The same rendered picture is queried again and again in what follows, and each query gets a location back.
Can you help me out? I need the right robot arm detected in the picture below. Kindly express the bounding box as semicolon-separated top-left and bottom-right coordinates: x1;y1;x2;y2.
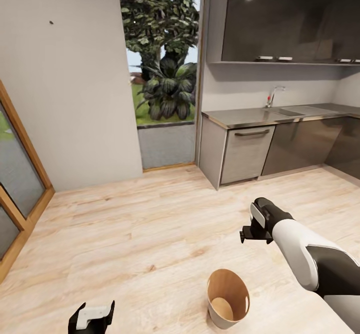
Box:
239;197;360;334

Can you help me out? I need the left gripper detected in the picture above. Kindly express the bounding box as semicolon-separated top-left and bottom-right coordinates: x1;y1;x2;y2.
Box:
68;300;115;334

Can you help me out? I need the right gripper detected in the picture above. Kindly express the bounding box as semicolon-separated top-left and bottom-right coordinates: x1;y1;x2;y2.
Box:
239;223;273;244

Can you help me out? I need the trash can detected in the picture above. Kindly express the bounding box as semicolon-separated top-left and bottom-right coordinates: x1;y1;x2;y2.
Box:
206;268;251;330

